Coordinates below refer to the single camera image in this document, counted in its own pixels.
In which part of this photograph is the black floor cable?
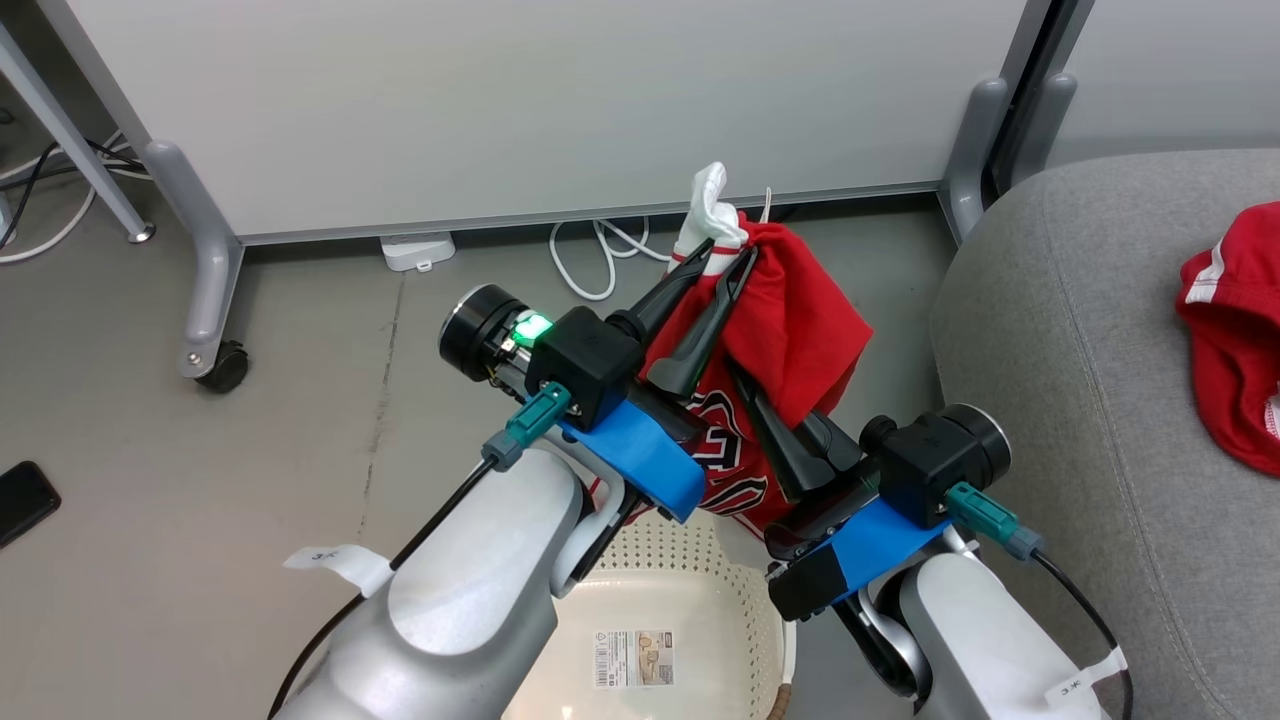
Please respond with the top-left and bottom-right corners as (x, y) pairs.
(0, 108), (149, 253)

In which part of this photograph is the red basketball jersey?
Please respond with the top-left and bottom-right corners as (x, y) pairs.
(588, 161), (875, 533)

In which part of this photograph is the large white partition panel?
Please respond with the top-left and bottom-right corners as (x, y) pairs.
(35, 0), (1051, 246)

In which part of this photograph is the white power strip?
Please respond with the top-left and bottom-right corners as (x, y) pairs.
(379, 231), (457, 274)

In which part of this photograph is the narrow white partition panel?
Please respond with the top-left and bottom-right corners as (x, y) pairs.
(1050, 0), (1280, 169)

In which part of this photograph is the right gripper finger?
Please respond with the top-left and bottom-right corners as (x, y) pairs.
(726, 357), (837, 502)
(797, 409), (864, 472)

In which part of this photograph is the blue left camera bracket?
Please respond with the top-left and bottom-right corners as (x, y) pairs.
(558, 398), (707, 524)

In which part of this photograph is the basket product label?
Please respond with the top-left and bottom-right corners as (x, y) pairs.
(594, 629), (676, 689)

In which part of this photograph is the beige perforated laundry basket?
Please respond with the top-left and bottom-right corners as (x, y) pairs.
(498, 508), (798, 720)

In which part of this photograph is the red garment with white trim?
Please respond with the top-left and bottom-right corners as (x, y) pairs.
(1175, 200), (1280, 478)

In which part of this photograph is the grey fabric sofa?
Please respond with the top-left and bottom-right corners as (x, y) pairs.
(928, 148), (1280, 720)

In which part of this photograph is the black caster wheel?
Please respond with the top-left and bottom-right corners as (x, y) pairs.
(194, 339), (251, 395)

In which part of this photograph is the blue right camera bracket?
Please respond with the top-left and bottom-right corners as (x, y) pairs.
(768, 497), (953, 624)

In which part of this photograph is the blue camera bracket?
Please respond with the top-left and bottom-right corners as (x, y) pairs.
(768, 497), (953, 624)
(558, 398), (707, 524)

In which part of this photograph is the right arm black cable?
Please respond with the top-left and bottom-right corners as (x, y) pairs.
(944, 481), (1137, 720)

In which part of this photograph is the grey table leg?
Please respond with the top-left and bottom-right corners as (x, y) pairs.
(0, 18), (158, 245)

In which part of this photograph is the grey partition foot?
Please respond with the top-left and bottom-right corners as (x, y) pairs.
(938, 77), (1012, 244)
(142, 139), (247, 382)
(1012, 71), (1080, 189)

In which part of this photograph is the white coiled power cable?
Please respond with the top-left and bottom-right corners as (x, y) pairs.
(547, 213), (693, 302)

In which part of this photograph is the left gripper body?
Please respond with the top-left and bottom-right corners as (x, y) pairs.
(438, 284), (558, 388)

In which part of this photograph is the white floor cable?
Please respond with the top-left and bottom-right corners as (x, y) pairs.
(0, 130), (126, 267)

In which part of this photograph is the black smartphone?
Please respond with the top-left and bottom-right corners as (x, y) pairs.
(0, 459), (63, 550)

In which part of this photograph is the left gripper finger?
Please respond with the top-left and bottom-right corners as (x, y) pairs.
(647, 247), (760, 402)
(606, 238), (718, 344)

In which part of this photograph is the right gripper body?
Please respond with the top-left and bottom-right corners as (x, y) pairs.
(764, 474), (887, 562)

